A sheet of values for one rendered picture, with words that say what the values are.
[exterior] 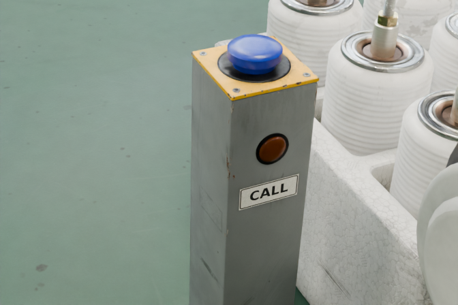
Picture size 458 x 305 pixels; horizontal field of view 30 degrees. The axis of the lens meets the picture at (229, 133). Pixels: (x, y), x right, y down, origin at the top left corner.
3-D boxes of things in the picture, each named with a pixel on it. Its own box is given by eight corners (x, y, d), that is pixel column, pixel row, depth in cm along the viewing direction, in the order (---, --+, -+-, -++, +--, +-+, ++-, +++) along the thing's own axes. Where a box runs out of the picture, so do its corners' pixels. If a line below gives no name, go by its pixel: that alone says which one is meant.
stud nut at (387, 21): (396, 28, 75) (397, 19, 75) (377, 26, 75) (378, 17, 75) (396, 18, 77) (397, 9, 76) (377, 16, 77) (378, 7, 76)
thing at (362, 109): (405, 244, 83) (437, 84, 73) (307, 230, 84) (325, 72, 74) (405, 184, 91) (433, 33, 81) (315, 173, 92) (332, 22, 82)
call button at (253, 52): (291, 77, 62) (293, 52, 60) (241, 88, 60) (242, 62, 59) (265, 52, 65) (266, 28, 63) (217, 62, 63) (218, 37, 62)
